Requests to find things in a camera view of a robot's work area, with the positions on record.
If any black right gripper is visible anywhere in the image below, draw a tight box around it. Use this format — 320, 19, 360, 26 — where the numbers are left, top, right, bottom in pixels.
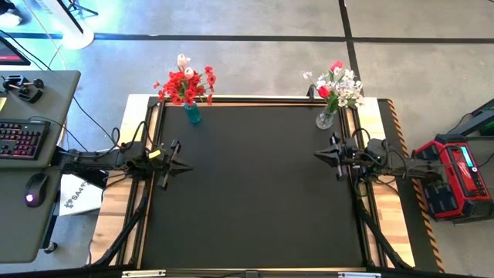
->
313, 133, 360, 181

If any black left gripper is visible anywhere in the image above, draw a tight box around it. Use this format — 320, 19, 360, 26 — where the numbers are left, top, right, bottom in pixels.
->
160, 140, 194, 190

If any white flower bunch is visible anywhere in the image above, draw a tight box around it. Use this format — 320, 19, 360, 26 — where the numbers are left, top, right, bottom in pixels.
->
302, 66, 366, 113

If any clear glass vase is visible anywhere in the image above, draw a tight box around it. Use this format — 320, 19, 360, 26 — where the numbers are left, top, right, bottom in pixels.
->
315, 106, 336, 131

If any blue glass vase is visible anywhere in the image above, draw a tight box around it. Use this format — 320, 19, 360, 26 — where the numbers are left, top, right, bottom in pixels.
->
183, 102, 202, 124

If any black table mat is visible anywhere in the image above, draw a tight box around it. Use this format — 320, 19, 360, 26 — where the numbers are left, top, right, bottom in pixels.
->
140, 102, 367, 268

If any black diagonal brace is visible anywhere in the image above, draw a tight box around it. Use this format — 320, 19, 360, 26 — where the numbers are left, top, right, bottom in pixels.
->
90, 185, 152, 268
354, 196, 412, 270

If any black support beam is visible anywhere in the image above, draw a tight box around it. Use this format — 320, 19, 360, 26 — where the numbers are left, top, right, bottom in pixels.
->
49, 146, 110, 190

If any white paper sign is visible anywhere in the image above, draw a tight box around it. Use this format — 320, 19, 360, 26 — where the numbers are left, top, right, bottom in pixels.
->
59, 172, 104, 217

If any black mat hazard stripe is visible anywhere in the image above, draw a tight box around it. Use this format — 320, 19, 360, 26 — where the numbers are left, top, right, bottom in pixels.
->
377, 98, 445, 274

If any red black tool box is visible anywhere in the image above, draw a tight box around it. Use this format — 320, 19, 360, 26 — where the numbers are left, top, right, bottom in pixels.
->
414, 133, 494, 224

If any black computer mouse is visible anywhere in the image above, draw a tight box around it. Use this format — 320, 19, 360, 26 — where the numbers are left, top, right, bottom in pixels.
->
24, 172, 49, 209

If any black green box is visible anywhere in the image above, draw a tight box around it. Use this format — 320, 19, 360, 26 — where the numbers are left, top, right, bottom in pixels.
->
458, 98, 494, 137

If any black backlit keyboard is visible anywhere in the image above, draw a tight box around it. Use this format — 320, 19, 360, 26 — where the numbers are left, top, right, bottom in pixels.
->
0, 118, 52, 161

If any white round lamp stand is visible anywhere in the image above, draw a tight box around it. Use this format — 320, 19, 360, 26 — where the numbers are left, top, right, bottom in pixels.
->
21, 0, 96, 50

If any grey desk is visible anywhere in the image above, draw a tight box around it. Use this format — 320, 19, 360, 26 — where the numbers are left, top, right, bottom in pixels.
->
0, 69, 82, 264

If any black desk gadget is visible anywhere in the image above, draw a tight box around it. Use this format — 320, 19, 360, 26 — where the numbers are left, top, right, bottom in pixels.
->
2, 73, 45, 104

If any black tripod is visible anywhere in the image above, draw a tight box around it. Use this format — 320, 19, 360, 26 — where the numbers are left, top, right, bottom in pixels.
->
66, 0, 100, 17

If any dark laptop screen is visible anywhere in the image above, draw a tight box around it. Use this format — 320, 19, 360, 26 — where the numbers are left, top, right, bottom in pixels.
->
0, 36, 32, 66

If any silver metal bracket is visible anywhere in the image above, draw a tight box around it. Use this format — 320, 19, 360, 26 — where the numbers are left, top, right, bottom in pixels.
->
121, 270, 167, 278
337, 271, 382, 278

